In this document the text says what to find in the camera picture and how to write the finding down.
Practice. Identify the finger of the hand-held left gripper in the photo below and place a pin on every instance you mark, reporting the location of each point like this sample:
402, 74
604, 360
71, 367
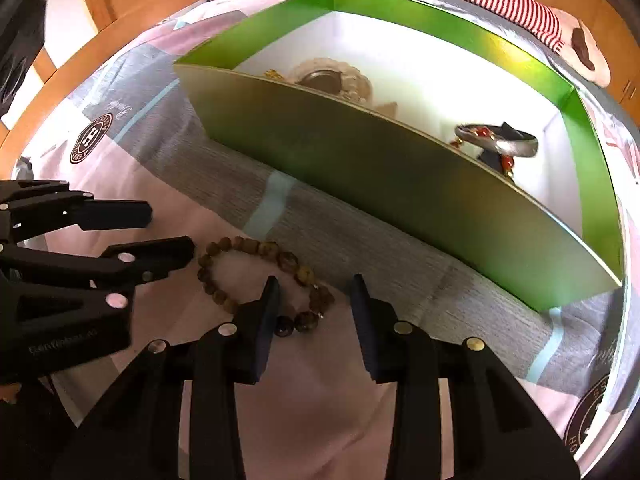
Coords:
115, 214
150, 255

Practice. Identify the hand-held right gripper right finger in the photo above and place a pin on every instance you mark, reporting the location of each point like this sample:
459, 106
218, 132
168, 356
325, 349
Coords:
364, 335

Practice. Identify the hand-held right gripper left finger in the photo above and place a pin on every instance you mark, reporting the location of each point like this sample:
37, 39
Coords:
265, 335

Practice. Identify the green cardboard box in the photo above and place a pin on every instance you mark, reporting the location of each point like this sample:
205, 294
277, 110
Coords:
350, 170

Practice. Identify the silver bangle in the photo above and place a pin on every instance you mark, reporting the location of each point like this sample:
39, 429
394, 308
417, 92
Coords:
500, 146

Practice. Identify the printed patchwork bed sheet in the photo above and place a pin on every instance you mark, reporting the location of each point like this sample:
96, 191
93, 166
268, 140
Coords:
150, 110

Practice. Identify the dark cloth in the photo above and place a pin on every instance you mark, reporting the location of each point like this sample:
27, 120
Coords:
20, 50

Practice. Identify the small black case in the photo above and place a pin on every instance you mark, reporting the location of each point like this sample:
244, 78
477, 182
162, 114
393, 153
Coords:
509, 127

